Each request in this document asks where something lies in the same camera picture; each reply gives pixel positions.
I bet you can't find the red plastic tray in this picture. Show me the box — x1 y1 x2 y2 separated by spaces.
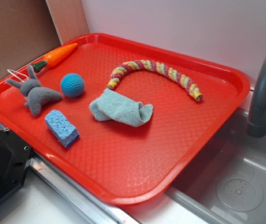
0 34 250 206

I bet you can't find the blue sponge block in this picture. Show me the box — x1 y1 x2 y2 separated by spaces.
45 110 80 149

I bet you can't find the light green folded cloth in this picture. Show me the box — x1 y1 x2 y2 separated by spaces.
89 89 153 127

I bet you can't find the brown cardboard panel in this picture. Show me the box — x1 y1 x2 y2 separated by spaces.
0 0 89 80

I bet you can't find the orange toy carrot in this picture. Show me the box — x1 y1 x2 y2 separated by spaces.
32 43 78 73

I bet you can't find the grey plush bunny toy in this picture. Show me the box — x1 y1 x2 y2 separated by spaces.
5 65 62 117

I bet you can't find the blue dimpled ball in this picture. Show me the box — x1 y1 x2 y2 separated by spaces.
61 73 85 98

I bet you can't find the multicolored braided rope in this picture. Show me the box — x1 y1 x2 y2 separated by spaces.
107 59 204 102

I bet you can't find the grey plastic sink basin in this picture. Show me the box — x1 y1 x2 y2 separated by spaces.
125 96 266 224

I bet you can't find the grey sink faucet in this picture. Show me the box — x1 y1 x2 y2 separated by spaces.
247 34 266 138

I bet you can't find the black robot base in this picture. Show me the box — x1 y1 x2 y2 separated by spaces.
0 123 33 204

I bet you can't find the silver metal rail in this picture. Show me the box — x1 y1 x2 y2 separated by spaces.
29 154 138 224

